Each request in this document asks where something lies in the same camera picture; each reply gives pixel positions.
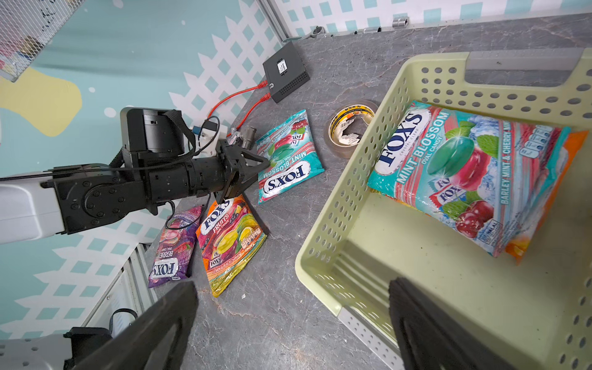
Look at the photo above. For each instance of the green plastic basket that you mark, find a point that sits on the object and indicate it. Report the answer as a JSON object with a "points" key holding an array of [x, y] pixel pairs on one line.
{"points": [[459, 234]]}

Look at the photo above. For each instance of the black network box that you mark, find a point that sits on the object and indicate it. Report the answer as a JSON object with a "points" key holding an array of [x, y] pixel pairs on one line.
{"points": [[285, 72]]}

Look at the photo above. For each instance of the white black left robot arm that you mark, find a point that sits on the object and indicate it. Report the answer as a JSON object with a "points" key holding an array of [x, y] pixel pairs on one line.
{"points": [[72, 199]]}

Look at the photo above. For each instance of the purple Fox's berries bag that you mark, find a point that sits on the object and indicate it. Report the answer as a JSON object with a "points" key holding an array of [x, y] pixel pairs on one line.
{"points": [[176, 248]]}

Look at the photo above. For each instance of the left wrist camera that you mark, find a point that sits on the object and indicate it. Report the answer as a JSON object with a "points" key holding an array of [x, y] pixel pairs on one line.
{"points": [[149, 137]]}

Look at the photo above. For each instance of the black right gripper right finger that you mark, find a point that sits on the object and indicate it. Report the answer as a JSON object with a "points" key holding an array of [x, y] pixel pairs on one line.
{"points": [[428, 338]]}

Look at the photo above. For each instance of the brown tape roll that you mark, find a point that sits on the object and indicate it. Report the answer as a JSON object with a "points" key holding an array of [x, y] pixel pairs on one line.
{"points": [[347, 126]]}

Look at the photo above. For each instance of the metal clamp fitting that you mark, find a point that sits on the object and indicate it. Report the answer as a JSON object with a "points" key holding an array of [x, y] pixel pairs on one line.
{"points": [[244, 137]]}

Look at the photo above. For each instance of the orange Fox's fruits bag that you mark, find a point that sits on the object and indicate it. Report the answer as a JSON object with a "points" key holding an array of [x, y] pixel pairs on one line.
{"points": [[558, 161]]}

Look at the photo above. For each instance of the yellow Fox's fruits bag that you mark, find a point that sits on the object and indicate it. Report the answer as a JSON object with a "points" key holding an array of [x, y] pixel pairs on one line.
{"points": [[229, 237]]}

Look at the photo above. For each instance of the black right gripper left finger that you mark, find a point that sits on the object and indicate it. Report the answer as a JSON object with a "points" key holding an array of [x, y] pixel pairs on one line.
{"points": [[156, 340]]}

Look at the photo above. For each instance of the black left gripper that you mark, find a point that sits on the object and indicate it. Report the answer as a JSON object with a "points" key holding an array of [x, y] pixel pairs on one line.
{"points": [[226, 175]]}

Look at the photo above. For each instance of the teal Fox's mint bag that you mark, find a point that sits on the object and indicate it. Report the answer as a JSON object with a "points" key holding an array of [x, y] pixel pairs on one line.
{"points": [[474, 174], [293, 158]]}

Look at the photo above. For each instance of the white wire wall basket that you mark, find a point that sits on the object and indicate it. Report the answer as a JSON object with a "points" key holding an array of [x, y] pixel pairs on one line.
{"points": [[27, 27]]}

